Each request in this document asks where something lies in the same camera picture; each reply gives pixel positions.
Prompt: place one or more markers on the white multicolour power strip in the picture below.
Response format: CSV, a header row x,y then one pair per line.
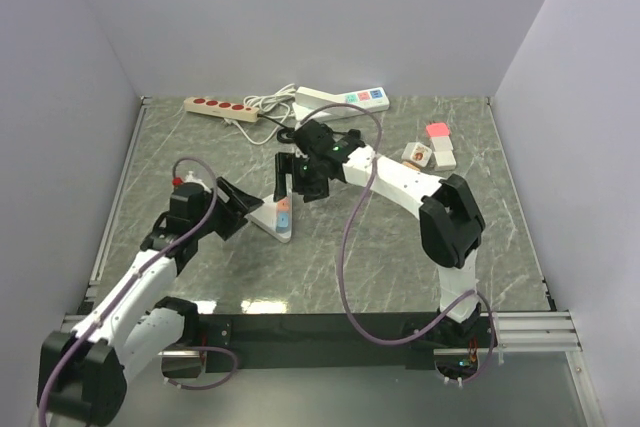
x,y
371,100

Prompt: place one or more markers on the pink plug adapter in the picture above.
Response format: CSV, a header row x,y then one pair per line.
x,y
436,130

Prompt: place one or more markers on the white cube plug adapter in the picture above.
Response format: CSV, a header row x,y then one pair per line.
x,y
444,159

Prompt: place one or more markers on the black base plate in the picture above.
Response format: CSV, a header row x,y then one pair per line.
x,y
280,341

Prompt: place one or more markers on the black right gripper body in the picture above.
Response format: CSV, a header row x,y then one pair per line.
x,y
307,179

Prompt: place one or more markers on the white triangular strip base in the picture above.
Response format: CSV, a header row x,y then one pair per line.
x,y
275,217

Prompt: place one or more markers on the salmon plug adapter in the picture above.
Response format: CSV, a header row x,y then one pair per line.
x,y
283,205

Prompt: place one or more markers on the blue plug adapter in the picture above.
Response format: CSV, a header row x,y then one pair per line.
x,y
283,223

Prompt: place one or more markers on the white fruit print plug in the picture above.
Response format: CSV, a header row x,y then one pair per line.
x,y
417,154

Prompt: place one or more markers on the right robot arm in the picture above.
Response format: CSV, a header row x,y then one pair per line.
x,y
450,221

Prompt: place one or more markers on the wooden power strip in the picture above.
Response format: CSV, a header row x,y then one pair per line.
x,y
220,109

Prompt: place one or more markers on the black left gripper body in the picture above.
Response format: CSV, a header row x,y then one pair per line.
x,y
221,221

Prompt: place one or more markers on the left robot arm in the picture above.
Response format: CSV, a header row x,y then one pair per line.
x,y
84,373

